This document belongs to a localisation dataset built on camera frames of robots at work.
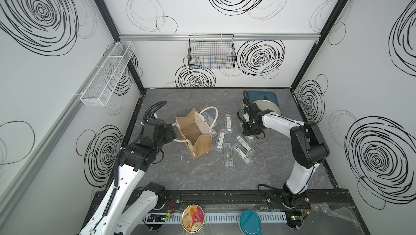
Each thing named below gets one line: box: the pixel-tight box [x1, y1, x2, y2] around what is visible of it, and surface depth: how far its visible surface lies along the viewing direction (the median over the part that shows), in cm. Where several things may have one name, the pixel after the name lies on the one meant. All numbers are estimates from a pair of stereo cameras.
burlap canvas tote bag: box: [172, 106, 219, 160], surface depth 91 cm
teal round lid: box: [239, 209, 264, 235], surface depth 64 cm
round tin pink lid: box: [181, 204, 206, 234], surface depth 68 cm
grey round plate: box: [252, 99, 282, 116], surface depth 111 cm
